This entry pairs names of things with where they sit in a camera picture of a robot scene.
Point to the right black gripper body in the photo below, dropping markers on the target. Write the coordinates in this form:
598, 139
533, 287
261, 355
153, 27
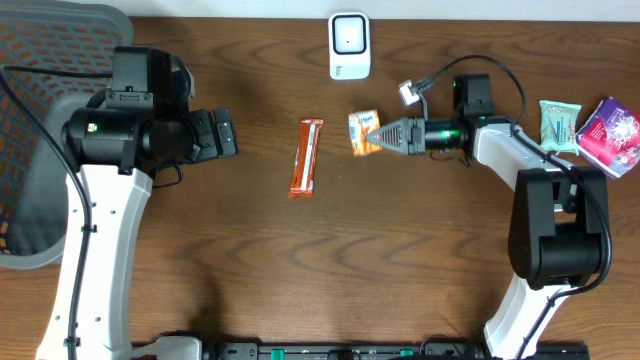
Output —
413, 135

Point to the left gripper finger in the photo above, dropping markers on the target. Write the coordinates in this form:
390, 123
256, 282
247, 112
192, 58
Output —
216, 132
228, 139

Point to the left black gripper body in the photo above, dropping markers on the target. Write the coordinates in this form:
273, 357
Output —
223, 132

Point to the orange snack packet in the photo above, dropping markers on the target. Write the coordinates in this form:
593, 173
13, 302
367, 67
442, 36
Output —
360, 125

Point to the orange red snack bar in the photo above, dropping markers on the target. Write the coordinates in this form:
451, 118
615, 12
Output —
302, 182

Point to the teal snack packet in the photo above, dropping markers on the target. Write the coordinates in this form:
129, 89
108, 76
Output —
558, 126

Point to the red purple snack bag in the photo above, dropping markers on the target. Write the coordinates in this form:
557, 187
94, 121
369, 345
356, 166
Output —
610, 138

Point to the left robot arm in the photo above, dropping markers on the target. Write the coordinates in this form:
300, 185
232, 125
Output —
90, 317

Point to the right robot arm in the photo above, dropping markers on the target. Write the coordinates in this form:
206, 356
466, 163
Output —
559, 241

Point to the white barcode scanner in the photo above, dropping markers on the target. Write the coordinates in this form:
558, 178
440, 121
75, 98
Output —
349, 46

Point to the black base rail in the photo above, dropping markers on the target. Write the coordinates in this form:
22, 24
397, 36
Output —
252, 351

